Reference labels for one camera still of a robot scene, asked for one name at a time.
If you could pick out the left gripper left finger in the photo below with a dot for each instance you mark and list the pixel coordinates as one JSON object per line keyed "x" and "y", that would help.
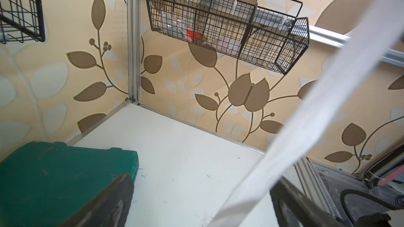
{"x": 108, "y": 209}

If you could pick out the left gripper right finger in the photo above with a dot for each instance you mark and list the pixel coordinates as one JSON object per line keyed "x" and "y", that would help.
{"x": 293, "y": 209}

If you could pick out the white ribbon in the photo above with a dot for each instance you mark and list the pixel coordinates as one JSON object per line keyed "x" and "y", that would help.
{"x": 378, "y": 30}

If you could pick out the green plastic tool case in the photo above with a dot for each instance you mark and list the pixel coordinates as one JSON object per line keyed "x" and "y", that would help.
{"x": 45, "y": 184}

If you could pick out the red object in basket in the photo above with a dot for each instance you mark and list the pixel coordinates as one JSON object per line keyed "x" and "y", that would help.
{"x": 192, "y": 36}

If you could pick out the black wire basket right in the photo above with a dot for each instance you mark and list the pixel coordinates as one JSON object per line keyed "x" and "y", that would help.
{"x": 242, "y": 29}

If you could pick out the black wire basket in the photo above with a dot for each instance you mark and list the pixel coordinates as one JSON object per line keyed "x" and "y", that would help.
{"x": 242, "y": 29}
{"x": 22, "y": 21}

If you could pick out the black wire basket back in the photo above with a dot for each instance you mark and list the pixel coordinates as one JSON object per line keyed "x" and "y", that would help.
{"x": 22, "y": 21}

